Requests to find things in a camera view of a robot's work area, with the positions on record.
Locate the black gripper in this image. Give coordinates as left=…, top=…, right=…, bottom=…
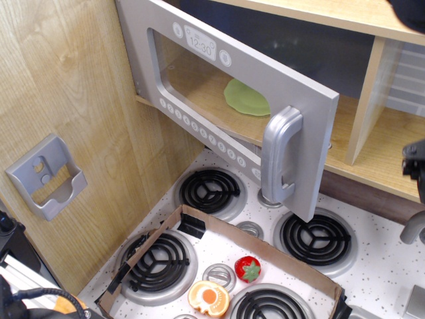
left=402, top=140, right=424, bottom=181

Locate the grey toy microwave door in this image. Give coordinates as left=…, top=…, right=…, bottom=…
left=116, top=1, right=339, bottom=221

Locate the grey toy faucet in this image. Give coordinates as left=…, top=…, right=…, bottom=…
left=400, top=211, right=425, bottom=245

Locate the back right stove burner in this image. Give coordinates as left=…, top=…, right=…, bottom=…
left=272, top=207, right=358, bottom=278

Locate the stove burner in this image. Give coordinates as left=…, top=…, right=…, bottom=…
left=173, top=167, right=248, bottom=222
left=225, top=283, right=315, bottom=319
left=121, top=230, right=198, bottom=306
left=272, top=207, right=358, bottom=278

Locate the grey middle stove knob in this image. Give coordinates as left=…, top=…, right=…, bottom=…
left=236, top=221, right=264, bottom=240

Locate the green plate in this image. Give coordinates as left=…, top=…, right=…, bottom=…
left=224, top=78, right=271, bottom=116

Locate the back left stove burner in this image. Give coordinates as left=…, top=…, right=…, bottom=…
left=173, top=167, right=248, bottom=222

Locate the red toy strawberry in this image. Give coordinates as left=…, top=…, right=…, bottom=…
left=234, top=256, right=262, bottom=283

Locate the front right stove burner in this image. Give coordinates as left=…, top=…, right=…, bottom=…
left=225, top=283, right=315, bottom=319

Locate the grey front stove knob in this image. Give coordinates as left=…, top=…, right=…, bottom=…
left=203, top=263, right=236, bottom=292

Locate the orange toy fruit half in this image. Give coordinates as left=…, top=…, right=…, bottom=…
left=187, top=280, right=230, bottom=318

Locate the front left stove burner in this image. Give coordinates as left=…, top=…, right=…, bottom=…
left=121, top=230, right=198, bottom=306

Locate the orange toy bread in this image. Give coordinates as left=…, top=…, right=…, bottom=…
left=53, top=296, right=76, bottom=314

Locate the black device at left edge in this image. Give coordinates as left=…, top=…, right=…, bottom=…
left=1, top=211, right=41, bottom=272

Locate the cardboard frame barrier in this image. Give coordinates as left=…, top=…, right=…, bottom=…
left=96, top=205, right=352, bottom=318

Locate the grey wall phone holder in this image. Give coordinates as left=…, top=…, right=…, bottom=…
left=5, top=134, right=88, bottom=221

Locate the black braided cable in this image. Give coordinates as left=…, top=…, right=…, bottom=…
left=0, top=275, right=86, bottom=319

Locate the aluminium rail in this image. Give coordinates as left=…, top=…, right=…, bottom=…
left=1, top=255, right=58, bottom=310

